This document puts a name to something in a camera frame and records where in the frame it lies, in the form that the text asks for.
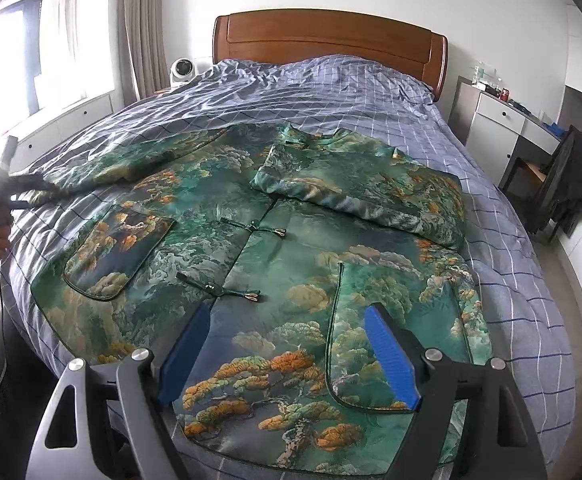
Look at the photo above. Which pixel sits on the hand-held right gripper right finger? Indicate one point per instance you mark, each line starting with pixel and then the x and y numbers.
pixel 393 360

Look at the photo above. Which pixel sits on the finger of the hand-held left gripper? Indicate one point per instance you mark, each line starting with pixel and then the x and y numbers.
pixel 36 184
pixel 18 206

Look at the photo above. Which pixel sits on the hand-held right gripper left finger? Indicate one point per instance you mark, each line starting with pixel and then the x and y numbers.
pixel 186 355

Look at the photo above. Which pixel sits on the green patterned jacket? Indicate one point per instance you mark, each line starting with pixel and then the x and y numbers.
pixel 291 240

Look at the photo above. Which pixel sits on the white window cabinet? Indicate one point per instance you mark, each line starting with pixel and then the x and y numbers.
pixel 71 120

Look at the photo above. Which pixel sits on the window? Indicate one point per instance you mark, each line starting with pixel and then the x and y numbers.
pixel 21 50

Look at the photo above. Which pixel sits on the sheer white curtain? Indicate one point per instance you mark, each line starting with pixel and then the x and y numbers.
pixel 66 40

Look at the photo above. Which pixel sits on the wooden nightstand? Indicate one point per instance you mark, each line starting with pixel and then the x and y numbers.
pixel 162 91

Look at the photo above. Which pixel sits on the white round fan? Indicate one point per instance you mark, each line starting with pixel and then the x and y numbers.
pixel 182 71

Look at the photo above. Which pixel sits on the beige curtain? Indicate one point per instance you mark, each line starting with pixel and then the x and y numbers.
pixel 146 25

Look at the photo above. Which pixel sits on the wooden chair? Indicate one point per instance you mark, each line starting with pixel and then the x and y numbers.
pixel 516 170

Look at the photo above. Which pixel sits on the white desk with drawers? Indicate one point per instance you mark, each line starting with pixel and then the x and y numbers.
pixel 491 120

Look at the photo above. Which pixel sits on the chair with black garment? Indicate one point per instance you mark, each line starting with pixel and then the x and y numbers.
pixel 576 175

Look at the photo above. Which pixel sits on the bed with blue checked duvet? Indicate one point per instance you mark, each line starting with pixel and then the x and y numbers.
pixel 321 90

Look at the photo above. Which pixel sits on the blue desk item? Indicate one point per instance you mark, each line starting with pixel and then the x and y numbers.
pixel 555 130

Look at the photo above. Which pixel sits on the red can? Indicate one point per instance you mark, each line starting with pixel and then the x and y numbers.
pixel 505 95

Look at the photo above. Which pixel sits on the clear glass container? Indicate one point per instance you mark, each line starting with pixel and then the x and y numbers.
pixel 486 77

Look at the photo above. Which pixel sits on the wooden headboard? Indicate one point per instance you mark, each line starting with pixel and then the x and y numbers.
pixel 321 35

